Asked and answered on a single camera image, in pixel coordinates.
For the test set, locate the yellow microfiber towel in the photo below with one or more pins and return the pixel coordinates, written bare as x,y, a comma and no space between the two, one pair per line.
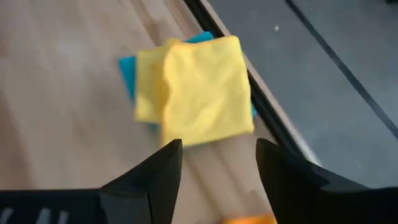
202,93

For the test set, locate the teal microfiber towel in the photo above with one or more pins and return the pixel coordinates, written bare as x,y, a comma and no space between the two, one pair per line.
127,71

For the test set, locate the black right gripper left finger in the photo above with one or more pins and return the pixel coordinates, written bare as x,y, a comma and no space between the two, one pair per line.
149,193

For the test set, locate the orange microfiber towel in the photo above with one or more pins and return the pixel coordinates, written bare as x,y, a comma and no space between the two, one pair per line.
248,220

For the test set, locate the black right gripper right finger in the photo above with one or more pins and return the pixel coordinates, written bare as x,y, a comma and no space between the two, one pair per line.
295,193

